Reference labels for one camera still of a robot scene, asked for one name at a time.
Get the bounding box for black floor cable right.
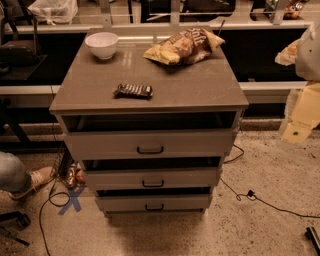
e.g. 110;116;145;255
218;143;320;220

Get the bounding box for black bag on shelf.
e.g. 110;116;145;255
0;16;43;67

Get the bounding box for grey drawer cabinet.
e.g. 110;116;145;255
48;27;250;218

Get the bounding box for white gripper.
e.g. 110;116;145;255
275;39;320;144

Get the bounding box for white plastic bag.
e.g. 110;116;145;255
28;0;78;25

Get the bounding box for office chair base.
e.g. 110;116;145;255
0;211;31;246

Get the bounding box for colourful items top right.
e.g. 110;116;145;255
264;0;311;20

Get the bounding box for white ceramic bowl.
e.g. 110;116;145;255
85;32;118;60

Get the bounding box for black floor cable left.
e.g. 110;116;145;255
38;178;72;256

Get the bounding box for black object bottom right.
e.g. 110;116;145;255
305;227;320;256

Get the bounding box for dark candy bar wrapper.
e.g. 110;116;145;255
113;84;153;100

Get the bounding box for black floor cable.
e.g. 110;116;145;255
38;178;72;256
218;143;320;220

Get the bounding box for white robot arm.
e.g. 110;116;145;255
275;20;320;144

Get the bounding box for yellow brown chip bag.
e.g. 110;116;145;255
143;28;225;65

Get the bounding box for grey drawer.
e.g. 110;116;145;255
96;187;212;213
84;157;222;190
64;112;237;160

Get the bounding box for person leg in jeans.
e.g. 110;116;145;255
0;152;31;193

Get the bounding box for shiny snack packets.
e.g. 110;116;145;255
64;163;85;189

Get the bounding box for blue tape cross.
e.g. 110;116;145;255
58;187;84;215

